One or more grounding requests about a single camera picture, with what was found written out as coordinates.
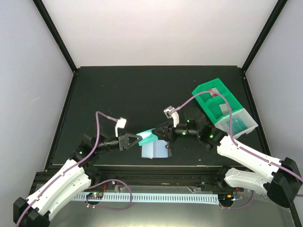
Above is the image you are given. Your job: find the teal credit card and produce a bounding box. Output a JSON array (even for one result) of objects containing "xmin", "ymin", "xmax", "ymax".
[
  {"xmin": 137, "ymin": 129, "xmax": 158, "ymax": 146},
  {"xmin": 232, "ymin": 118, "xmax": 248, "ymax": 135}
]

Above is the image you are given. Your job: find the black card holder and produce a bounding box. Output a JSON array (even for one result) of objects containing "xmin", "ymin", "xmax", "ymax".
[{"xmin": 141, "ymin": 140, "xmax": 172, "ymax": 159}]

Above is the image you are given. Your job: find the white card black stripe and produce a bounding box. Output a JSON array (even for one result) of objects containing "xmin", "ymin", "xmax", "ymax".
[{"xmin": 219, "ymin": 104, "xmax": 230, "ymax": 115}]

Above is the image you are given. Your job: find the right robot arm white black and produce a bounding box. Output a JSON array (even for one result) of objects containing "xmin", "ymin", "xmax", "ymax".
[{"xmin": 152, "ymin": 107, "xmax": 303, "ymax": 208}]

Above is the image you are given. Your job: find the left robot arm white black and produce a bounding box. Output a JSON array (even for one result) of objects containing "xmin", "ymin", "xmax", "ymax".
[{"xmin": 13, "ymin": 133, "xmax": 142, "ymax": 227}]

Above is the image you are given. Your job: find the red white card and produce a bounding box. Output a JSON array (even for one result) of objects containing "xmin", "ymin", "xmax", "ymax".
[{"xmin": 208, "ymin": 87, "xmax": 220, "ymax": 97}]

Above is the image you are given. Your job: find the green bin middle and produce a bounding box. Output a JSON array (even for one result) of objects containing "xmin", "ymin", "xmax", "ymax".
[{"xmin": 202, "ymin": 92, "xmax": 243, "ymax": 124}]

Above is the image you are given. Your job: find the green bin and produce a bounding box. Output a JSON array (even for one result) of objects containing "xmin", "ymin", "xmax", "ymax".
[
  {"xmin": 202, "ymin": 92, "xmax": 243, "ymax": 124},
  {"xmin": 192, "ymin": 78, "xmax": 230, "ymax": 106}
]

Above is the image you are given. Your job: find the left controller board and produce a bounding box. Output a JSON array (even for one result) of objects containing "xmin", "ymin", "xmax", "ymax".
[{"xmin": 86, "ymin": 192, "xmax": 103, "ymax": 200}]

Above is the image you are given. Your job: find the controller board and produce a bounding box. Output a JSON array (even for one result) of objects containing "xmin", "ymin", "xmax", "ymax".
[
  {"xmin": 218, "ymin": 194, "xmax": 243, "ymax": 201},
  {"xmin": 86, "ymin": 192, "xmax": 103, "ymax": 200}
]

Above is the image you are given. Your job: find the green bin far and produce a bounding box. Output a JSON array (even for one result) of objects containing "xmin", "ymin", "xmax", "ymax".
[{"xmin": 192, "ymin": 78, "xmax": 230, "ymax": 106}]

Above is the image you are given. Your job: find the white translucent bin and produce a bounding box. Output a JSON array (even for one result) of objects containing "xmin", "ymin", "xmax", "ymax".
[{"xmin": 214, "ymin": 108, "xmax": 258, "ymax": 139}]

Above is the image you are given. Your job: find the right controller board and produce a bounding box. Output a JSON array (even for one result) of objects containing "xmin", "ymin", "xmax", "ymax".
[{"xmin": 218, "ymin": 194, "xmax": 243, "ymax": 201}]

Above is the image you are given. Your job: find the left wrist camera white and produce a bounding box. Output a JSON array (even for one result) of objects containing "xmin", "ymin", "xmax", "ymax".
[{"xmin": 115, "ymin": 117, "xmax": 127, "ymax": 137}]

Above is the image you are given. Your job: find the black aluminium rail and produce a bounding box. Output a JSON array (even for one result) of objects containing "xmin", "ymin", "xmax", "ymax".
[{"xmin": 35, "ymin": 165, "xmax": 287, "ymax": 187}]

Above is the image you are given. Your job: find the white slotted cable duct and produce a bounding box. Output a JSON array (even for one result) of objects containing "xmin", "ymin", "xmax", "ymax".
[{"xmin": 72, "ymin": 192, "xmax": 219, "ymax": 205}]

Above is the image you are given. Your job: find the purple cable loop front left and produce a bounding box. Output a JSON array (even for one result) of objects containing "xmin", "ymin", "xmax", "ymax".
[{"xmin": 85, "ymin": 178, "xmax": 134, "ymax": 210}]

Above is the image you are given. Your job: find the purple cable loop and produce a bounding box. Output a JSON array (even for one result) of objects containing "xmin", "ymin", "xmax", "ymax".
[
  {"xmin": 218, "ymin": 189, "xmax": 255, "ymax": 210},
  {"xmin": 85, "ymin": 178, "xmax": 134, "ymax": 210}
]

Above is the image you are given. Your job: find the purple cable loop front right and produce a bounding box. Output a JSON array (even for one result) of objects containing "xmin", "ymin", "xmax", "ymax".
[{"xmin": 218, "ymin": 189, "xmax": 255, "ymax": 210}]

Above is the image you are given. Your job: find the left frame post black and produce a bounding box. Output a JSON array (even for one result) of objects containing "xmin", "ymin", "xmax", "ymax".
[{"xmin": 32, "ymin": 0, "xmax": 77, "ymax": 73}]

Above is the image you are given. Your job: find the frame post black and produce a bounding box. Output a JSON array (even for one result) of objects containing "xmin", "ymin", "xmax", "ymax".
[
  {"xmin": 241, "ymin": 0, "xmax": 288, "ymax": 73},
  {"xmin": 32, "ymin": 0, "xmax": 77, "ymax": 73}
]

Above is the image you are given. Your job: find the right frame post black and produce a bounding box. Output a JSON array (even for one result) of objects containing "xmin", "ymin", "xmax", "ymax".
[{"xmin": 241, "ymin": 0, "xmax": 288, "ymax": 73}]

